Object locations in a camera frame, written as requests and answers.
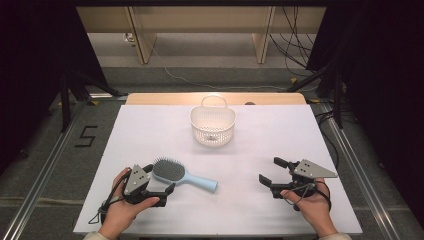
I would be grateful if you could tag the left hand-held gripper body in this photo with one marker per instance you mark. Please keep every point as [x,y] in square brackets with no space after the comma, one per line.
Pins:
[136,181]

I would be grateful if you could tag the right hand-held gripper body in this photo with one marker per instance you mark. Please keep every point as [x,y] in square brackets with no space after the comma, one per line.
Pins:
[305,178]

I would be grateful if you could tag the light blue hairbrush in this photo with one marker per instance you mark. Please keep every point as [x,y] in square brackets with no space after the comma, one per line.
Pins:
[181,176]

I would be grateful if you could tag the white plastic basket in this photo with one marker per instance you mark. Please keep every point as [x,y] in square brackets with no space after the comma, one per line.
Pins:
[213,125]

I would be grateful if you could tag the person's right hand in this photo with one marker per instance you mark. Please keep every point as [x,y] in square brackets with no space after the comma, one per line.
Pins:
[311,210]

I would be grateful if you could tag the person's left hand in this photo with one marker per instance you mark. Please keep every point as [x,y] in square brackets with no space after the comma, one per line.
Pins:
[124,211]

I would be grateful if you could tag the black metal stand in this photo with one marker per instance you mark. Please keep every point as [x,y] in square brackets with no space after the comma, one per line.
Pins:
[66,100]
[336,96]

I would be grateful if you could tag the dark curtain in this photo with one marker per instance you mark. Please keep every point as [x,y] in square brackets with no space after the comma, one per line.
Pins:
[36,66]
[383,83]

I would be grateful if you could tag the beige wooden desk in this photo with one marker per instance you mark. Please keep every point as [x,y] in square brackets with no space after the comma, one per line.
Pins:
[200,20]

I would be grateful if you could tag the metal floor rail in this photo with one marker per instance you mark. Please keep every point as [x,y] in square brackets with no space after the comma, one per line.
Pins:
[363,176]
[43,180]

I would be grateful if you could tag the white wall plug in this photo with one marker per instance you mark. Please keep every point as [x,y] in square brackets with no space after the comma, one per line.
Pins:
[128,37]

